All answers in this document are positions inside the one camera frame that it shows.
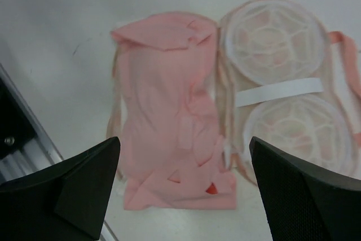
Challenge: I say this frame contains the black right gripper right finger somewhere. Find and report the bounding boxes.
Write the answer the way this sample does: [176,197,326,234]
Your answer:
[249,137,360,240]

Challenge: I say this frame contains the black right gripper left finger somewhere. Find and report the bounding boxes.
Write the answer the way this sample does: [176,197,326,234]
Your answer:
[1,137,120,240]

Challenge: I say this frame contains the floral pink laundry bag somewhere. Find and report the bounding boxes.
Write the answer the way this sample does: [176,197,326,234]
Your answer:
[105,0,361,185]

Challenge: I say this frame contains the aluminium mounting rail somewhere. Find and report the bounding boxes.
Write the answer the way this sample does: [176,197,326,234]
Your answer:
[1,69,116,240]

